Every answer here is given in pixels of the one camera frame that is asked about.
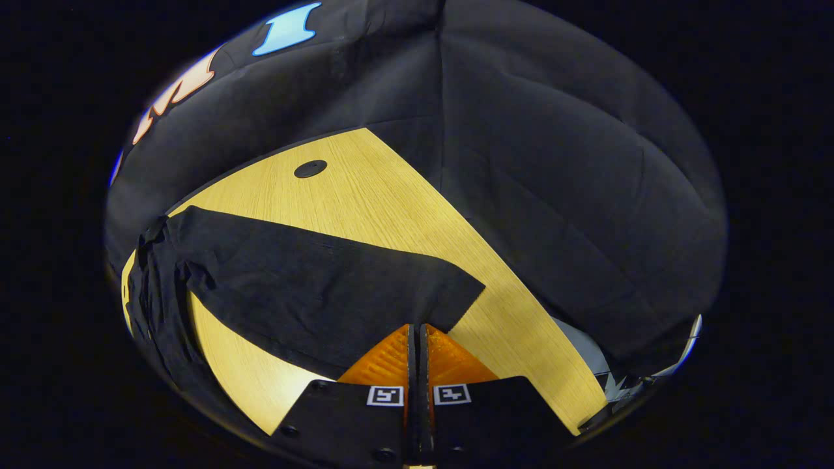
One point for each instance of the black button shirt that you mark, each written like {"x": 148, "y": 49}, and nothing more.
{"x": 313, "y": 286}

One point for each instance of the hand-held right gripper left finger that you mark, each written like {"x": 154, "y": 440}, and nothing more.
{"x": 352, "y": 423}

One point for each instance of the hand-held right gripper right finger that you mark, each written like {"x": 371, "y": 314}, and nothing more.
{"x": 495, "y": 417}

